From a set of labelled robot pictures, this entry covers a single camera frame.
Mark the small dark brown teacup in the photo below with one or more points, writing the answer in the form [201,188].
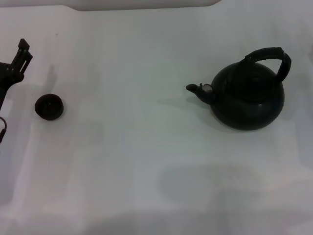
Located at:
[50,107]

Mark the dark green round teapot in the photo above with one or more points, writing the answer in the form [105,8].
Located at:
[247,102]

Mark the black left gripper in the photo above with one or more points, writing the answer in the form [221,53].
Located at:
[6,76]

